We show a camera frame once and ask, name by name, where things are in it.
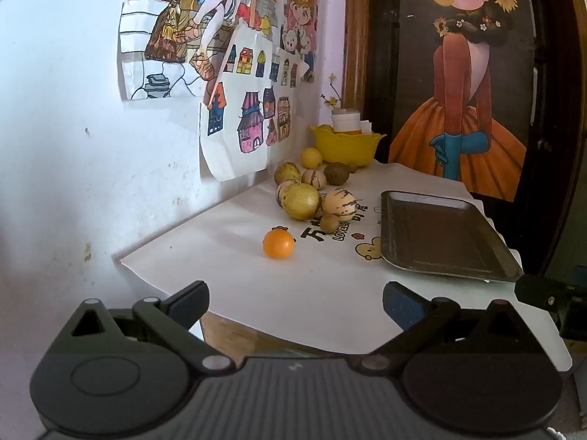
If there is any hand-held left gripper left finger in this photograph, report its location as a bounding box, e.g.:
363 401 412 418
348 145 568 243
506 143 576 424
69 280 237 375

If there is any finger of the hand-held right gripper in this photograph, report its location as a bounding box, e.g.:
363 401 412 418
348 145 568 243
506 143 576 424
514 274 562 309

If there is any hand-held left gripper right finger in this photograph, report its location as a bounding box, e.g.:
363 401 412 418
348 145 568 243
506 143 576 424
353 282 528 374

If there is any metal tray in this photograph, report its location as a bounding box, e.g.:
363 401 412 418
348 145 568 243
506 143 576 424
380 190 525 283

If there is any small orange citrus fruit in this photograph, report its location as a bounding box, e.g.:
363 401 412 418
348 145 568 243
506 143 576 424
263 229 295 260

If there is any striped oval fruit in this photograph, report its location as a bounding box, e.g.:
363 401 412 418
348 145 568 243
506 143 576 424
321 189 357 221

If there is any large yellow-green round fruit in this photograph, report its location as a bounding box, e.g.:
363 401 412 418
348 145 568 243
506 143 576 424
283 182 322 221

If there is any brown kiwi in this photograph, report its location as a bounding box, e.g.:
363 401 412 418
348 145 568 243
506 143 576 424
324 162 351 185

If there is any yellow pear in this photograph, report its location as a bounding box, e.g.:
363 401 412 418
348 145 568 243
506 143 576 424
274 161 302 185

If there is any white printed tablecloth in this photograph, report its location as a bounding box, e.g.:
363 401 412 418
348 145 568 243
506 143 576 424
112 158 574 372

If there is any colourful houses drawing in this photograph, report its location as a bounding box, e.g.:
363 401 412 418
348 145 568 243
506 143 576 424
199 23 304 183

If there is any yellow flower-shaped bowl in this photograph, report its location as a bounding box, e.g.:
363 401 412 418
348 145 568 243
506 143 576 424
310 125 387 169

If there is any orange dress girl poster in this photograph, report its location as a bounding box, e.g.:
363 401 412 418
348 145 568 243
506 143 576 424
387 0 538 203

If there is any boy with fan drawing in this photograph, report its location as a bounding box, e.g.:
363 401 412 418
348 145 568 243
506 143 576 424
118 0 285 102

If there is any pink girl drawing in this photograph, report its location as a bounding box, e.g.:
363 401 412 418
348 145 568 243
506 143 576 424
280 0 322 84

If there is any brown wooden door frame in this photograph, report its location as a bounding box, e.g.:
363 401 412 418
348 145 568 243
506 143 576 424
342 0 373 117

